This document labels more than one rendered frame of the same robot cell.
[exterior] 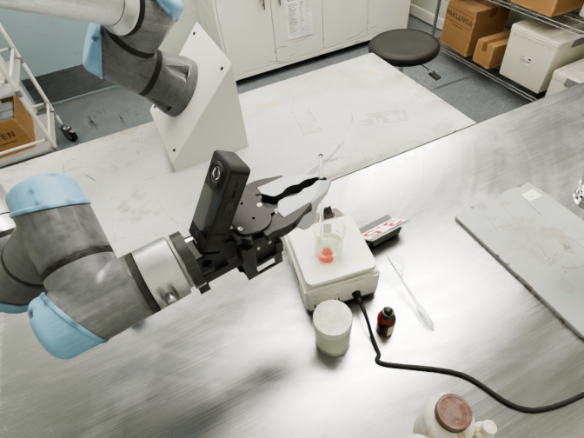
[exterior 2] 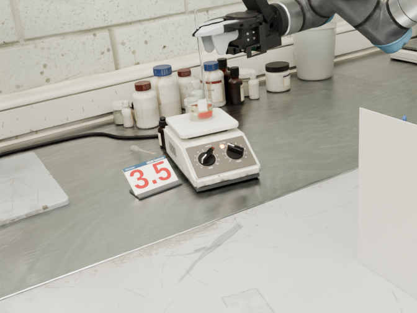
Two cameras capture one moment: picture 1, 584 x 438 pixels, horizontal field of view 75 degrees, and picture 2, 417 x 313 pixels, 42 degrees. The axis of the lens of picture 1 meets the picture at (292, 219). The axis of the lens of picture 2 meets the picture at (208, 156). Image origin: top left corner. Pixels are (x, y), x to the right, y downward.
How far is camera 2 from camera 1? 1.42 m
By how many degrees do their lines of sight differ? 109
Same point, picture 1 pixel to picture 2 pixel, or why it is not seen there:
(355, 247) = (180, 122)
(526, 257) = (31, 179)
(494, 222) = (34, 197)
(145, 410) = (318, 110)
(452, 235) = (81, 192)
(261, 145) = (334, 264)
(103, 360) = not seen: hidden behind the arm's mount
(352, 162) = (170, 248)
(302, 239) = (224, 120)
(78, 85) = not seen: outside the picture
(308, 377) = not seen: hidden behind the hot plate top
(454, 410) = (142, 82)
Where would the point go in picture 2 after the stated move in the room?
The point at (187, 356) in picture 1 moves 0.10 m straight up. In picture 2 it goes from (306, 123) to (305, 81)
